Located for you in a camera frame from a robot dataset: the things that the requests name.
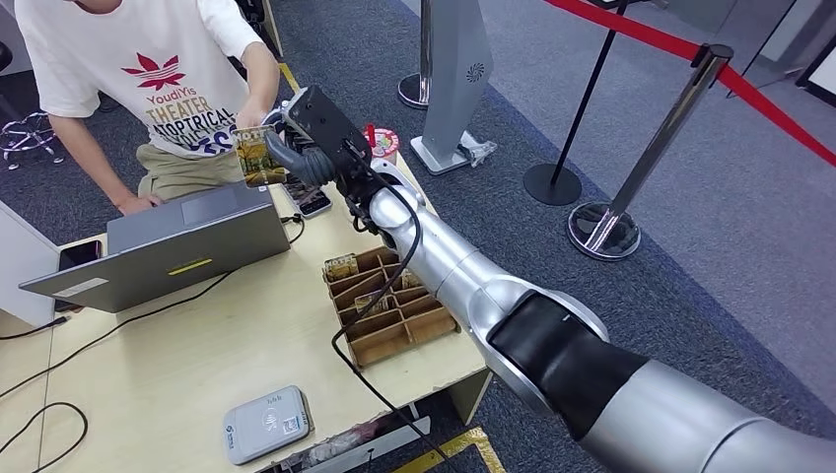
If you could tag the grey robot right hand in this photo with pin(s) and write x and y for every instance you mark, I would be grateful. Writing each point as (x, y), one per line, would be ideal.
(307, 166)

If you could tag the person's right hand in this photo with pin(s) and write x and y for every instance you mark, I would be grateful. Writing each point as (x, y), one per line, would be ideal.
(137, 203)

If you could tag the person's left hand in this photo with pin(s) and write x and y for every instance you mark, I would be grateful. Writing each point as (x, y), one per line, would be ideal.
(255, 117)

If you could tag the red straw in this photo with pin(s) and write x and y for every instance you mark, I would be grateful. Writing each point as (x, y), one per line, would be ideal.
(371, 134)

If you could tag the orange bubble tea cup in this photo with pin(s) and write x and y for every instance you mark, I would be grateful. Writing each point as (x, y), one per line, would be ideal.
(388, 142)

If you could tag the gold hotel key card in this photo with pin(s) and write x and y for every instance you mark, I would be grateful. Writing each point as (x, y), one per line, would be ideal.
(382, 305)
(341, 268)
(411, 281)

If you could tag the cardboard card organizer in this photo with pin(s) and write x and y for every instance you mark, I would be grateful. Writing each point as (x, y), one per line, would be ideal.
(392, 339)

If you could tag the person's left forearm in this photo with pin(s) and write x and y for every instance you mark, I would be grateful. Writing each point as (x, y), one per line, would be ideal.
(261, 78)

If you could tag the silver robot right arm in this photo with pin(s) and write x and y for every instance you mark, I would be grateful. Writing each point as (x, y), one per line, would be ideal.
(457, 268)

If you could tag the person's right forearm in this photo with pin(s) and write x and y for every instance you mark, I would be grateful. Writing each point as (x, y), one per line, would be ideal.
(91, 160)

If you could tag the person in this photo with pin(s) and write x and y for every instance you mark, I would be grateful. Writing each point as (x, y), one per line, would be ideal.
(150, 46)

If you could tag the grey card reader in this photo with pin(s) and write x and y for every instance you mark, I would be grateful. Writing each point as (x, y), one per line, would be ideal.
(268, 424)

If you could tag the black smartphone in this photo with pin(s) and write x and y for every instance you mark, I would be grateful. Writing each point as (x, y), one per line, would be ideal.
(81, 253)
(313, 202)

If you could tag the yellow floor tape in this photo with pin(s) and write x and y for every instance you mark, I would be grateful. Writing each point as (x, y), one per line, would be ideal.
(289, 77)
(470, 440)

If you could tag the grey laptop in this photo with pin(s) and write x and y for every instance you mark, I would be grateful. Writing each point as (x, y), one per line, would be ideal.
(163, 261)

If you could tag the pale wooden board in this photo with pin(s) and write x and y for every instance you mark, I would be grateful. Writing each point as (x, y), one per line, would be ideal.
(273, 26)

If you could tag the chrome swivel chair base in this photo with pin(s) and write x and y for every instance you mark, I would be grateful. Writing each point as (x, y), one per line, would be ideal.
(26, 134)

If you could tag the white cabinet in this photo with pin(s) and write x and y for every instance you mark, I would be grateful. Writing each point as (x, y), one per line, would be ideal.
(19, 274)

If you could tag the crumpled clear plastic wrap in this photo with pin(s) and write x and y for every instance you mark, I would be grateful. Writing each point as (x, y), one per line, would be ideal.
(477, 149)

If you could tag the silver kiosk stand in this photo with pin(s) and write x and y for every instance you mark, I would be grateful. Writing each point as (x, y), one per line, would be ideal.
(457, 65)

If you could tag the desk leg panel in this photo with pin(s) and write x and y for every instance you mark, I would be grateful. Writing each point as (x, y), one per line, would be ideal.
(470, 395)

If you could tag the white desk crossbar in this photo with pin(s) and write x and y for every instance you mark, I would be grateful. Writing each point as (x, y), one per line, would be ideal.
(379, 450)

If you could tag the red barrier belt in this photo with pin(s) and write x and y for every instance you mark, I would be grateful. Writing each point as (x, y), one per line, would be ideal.
(653, 38)
(777, 114)

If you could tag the black framed panel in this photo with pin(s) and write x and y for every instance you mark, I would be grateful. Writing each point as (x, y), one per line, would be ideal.
(826, 77)

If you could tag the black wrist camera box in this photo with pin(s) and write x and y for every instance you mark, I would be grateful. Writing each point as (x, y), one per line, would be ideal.
(326, 124)

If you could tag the chrome stanchion post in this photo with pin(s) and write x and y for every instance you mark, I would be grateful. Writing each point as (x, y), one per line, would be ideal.
(413, 90)
(661, 137)

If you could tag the black stanchion post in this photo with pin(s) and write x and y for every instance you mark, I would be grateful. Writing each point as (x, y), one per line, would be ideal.
(552, 185)

